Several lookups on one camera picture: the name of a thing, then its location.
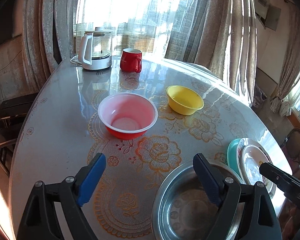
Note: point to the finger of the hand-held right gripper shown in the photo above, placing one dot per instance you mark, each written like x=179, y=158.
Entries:
x=276, y=176

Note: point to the red plastic bowl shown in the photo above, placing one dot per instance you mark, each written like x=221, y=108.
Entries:
x=127, y=120

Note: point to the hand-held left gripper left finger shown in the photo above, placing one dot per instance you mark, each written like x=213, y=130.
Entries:
x=90, y=182

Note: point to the beige patterned curtain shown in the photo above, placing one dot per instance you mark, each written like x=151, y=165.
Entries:
x=227, y=42
x=45, y=30

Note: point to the grey wall panel box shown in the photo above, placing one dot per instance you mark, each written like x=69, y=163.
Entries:
x=271, y=15

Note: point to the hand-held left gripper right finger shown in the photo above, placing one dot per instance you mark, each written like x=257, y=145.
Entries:
x=207, y=180

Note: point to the dark low cabinet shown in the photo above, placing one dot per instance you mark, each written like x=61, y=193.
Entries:
x=15, y=107

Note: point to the round-back wooden chair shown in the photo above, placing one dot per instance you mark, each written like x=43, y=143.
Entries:
x=293, y=145

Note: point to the white sheer curtain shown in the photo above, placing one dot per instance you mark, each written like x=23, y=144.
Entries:
x=140, y=17

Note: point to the large white printed-rim plate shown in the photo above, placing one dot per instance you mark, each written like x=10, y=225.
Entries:
x=240, y=150

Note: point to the red mug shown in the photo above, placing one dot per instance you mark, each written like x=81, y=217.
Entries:
x=130, y=61

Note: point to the white rose-print plate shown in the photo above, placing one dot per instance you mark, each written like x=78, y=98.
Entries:
x=251, y=165

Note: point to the tied beige curtain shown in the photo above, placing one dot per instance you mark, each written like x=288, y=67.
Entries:
x=290, y=67

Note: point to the stainless steel bowl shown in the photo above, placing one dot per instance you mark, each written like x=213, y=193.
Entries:
x=182, y=210

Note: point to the teal plastic plate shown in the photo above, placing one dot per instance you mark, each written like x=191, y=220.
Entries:
x=231, y=157

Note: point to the large grid window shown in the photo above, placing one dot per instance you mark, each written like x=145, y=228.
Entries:
x=102, y=5

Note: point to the glass electric kettle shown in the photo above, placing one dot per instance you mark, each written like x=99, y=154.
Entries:
x=97, y=52

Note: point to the yellow plastic bowl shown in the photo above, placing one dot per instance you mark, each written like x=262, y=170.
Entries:
x=185, y=100

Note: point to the floral fabric bag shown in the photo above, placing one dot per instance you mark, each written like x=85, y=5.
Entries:
x=260, y=95

